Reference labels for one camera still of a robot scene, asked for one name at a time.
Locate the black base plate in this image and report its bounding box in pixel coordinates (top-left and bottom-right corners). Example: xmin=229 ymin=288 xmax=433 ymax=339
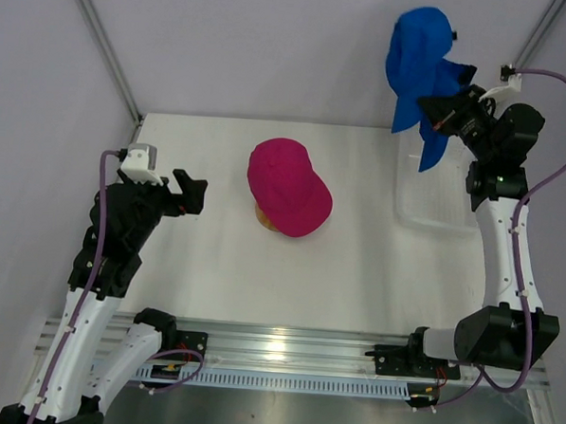
xmin=174 ymin=330 xmax=209 ymax=362
xmin=365 ymin=344 xmax=461 ymax=380

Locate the aluminium mounting rail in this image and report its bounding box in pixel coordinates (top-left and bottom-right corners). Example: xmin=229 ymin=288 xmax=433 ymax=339
xmin=33 ymin=312 xmax=550 ymax=390

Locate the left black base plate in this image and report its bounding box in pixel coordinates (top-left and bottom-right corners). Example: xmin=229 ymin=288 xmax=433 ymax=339
xmin=174 ymin=330 xmax=209 ymax=362

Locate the white plastic basket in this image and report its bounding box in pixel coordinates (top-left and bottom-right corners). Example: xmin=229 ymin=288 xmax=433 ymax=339
xmin=395 ymin=129 xmax=478 ymax=236

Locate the left frame post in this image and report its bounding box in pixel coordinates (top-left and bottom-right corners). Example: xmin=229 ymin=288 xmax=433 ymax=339
xmin=74 ymin=0 xmax=143 ymax=126

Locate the white slotted cable duct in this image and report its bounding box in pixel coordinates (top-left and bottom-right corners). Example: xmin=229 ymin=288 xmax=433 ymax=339
xmin=130 ymin=363 xmax=411 ymax=401

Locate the frame post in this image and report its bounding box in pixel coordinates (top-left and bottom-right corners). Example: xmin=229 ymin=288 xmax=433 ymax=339
xmin=74 ymin=0 xmax=143 ymax=126
xmin=511 ymin=0 xmax=566 ymax=68

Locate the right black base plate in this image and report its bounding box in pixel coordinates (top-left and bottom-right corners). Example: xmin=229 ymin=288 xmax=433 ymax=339
xmin=365 ymin=344 xmax=461 ymax=380

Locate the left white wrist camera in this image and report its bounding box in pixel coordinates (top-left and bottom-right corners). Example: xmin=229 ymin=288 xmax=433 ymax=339
xmin=119 ymin=142 xmax=165 ymax=186

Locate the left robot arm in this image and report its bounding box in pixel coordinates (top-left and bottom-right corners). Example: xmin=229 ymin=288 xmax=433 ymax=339
xmin=0 ymin=170 xmax=209 ymax=424

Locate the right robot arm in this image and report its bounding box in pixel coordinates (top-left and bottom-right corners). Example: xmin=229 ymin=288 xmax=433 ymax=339
xmin=369 ymin=85 xmax=560 ymax=383

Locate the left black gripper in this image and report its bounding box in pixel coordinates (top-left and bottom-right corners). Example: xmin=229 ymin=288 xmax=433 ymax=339
xmin=115 ymin=164 xmax=208 ymax=252

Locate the wooden hat stand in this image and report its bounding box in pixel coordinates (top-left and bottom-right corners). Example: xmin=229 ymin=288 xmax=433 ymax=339
xmin=254 ymin=205 xmax=279 ymax=232

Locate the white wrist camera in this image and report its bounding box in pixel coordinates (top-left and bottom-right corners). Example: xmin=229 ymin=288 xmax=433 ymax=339
xmin=479 ymin=65 xmax=521 ymax=103
xmin=119 ymin=142 xmax=165 ymax=186

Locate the right frame post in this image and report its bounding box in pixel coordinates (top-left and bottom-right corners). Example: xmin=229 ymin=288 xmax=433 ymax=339
xmin=511 ymin=0 xmax=566 ymax=68

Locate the blue cap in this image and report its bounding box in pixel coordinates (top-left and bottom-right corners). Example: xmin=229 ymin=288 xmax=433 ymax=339
xmin=385 ymin=7 xmax=461 ymax=134
xmin=418 ymin=59 xmax=478 ymax=173

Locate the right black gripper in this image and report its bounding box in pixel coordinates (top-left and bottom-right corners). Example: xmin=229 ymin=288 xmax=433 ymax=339
xmin=413 ymin=82 xmax=501 ymax=162

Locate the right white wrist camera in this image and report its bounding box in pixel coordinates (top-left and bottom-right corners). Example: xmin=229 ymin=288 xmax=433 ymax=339
xmin=479 ymin=65 xmax=521 ymax=103

